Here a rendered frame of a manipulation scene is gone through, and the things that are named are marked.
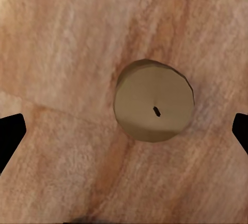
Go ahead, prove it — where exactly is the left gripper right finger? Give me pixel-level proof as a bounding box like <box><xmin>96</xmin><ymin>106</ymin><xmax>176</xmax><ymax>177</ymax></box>
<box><xmin>232</xmin><ymin>113</ymin><xmax>248</xmax><ymax>154</ymax></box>

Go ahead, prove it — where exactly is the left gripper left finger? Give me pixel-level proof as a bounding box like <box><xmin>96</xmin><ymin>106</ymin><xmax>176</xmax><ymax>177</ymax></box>
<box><xmin>0</xmin><ymin>113</ymin><xmax>26</xmax><ymax>174</ymax></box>

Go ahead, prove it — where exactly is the pillar candle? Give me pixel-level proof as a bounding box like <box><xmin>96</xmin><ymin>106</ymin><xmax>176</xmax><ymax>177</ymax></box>
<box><xmin>113</xmin><ymin>59</ymin><xmax>195</xmax><ymax>143</ymax></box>

